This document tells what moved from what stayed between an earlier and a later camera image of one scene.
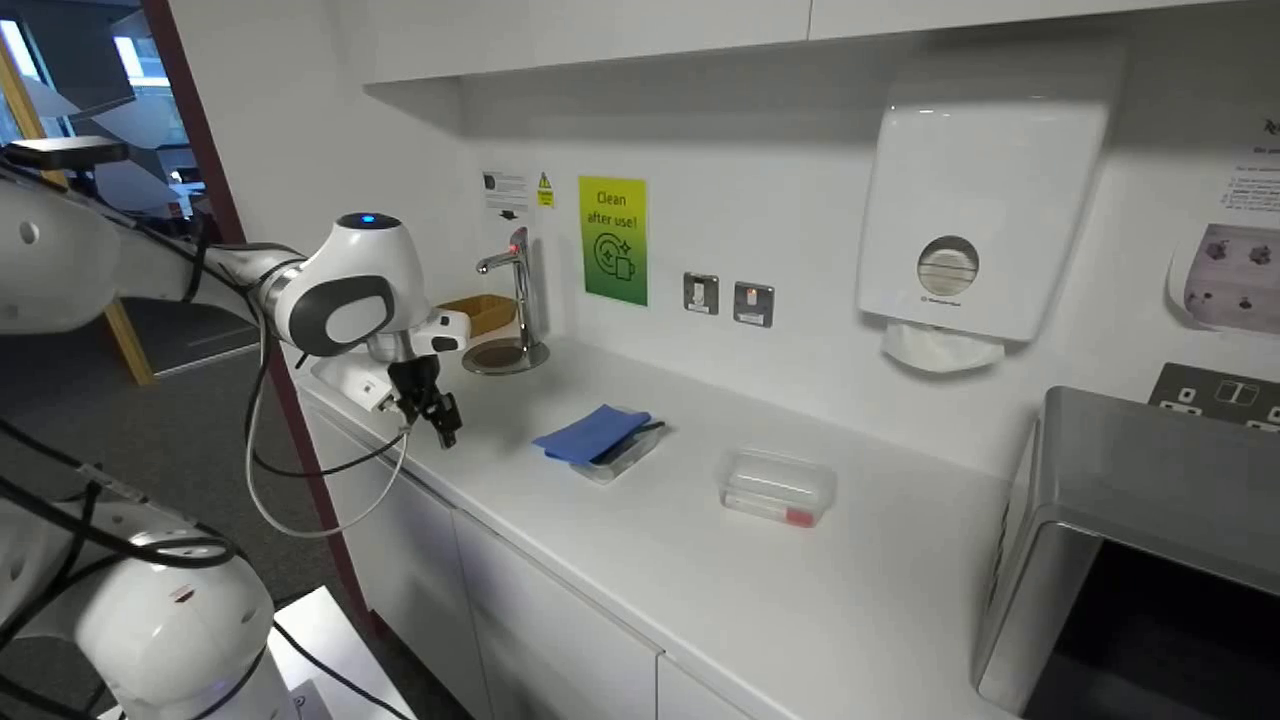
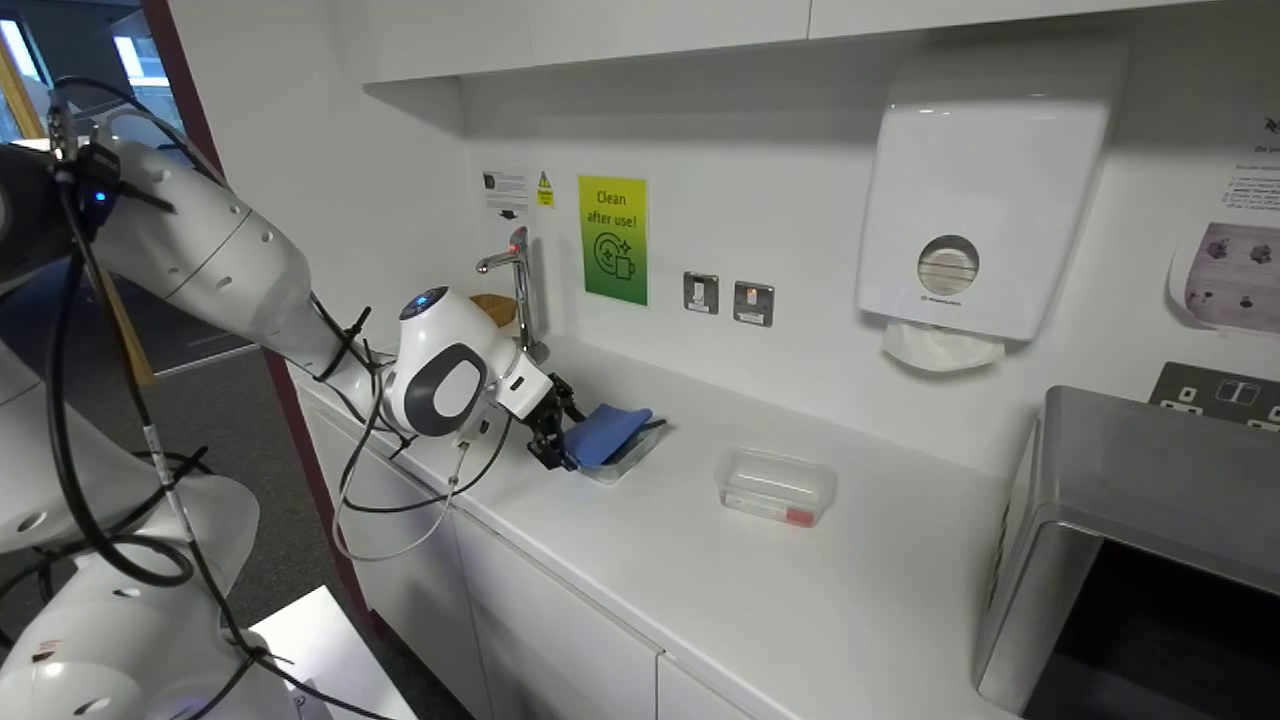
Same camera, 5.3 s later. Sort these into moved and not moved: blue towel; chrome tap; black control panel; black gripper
Moved: black gripper
Not moved: chrome tap; blue towel; black control panel
